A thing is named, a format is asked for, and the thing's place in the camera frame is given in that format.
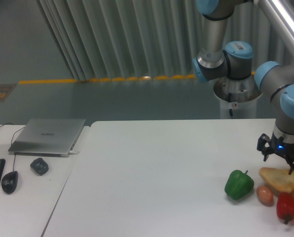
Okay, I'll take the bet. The silver closed laptop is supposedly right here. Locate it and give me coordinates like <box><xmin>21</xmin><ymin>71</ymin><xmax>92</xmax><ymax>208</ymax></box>
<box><xmin>8</xmin><ymin>118</ymin><xmax>86</xmax><ymax>157</ymax></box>

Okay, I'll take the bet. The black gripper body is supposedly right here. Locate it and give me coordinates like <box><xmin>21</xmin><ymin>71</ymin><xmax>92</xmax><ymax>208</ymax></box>
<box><xmin>271</xmin><ymin>133</ymin><xmax>294</xmax><ymax>160</ymax></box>

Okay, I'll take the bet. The red bell pepper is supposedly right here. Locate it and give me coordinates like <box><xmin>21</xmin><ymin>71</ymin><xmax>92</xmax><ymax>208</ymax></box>
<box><xmin>276</xmin><ymin>193</ymin><xmax>294</xmax><ymax>225</ymax></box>

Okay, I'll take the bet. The green bell pepper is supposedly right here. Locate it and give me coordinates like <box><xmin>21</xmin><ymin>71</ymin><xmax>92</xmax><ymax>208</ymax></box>
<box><xmin>224</xmin><ymin>170</ymin><xmax>255</xmax><ymax>200</ymax></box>

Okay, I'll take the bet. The triangular toasted bread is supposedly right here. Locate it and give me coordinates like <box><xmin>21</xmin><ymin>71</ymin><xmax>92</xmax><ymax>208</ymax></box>
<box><xmin>258</xmin><ymin>167</ymin><xmax>294</xmax><ymax>195</ymax></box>

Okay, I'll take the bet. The black mouse cable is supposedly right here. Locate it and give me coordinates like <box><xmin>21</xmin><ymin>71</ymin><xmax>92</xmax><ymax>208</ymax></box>
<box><xmin>10</xmin><ymin>127</ymin><xmax>26</xmax><ymax>171</ymax></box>

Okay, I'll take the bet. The black computer mouse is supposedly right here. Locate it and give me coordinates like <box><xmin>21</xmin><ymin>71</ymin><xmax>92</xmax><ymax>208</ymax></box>
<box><xmin>1</xmin><ymin>171</ymin><xmax>19</xmax><ymax>195</ymax></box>

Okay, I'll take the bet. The brown egg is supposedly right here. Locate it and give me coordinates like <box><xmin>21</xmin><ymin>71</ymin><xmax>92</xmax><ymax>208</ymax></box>
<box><xmin>256</xmin><ymin>185</ymin><xmax>274</xmax><ymax>206</ymax></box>

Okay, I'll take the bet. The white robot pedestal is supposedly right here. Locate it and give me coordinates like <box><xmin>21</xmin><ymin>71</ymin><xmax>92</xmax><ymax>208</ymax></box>
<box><xmin>213</xmin><ymin>75</ymin><xmax>262</xmax><ymax>119</ymax></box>

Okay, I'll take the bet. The black pedestal cable with tag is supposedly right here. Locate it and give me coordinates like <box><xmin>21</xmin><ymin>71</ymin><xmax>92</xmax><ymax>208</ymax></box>
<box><xmin>227</xmin><ymin>92</ymin><xmax>238</xmax><ymax>117</ymax></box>

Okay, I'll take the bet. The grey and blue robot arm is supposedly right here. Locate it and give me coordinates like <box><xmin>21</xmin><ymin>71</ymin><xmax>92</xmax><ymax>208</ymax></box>
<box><xmin>192</xmin><ymin>0</ymin><xmax>294</xmax><ymax>171</ymax></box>

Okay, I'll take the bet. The small black case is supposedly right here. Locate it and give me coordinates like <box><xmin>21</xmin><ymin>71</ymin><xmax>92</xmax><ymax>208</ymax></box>
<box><xmin>30</xmin><ymin>158</ymin><xmax>49</xmax><ymax>176</ymax></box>

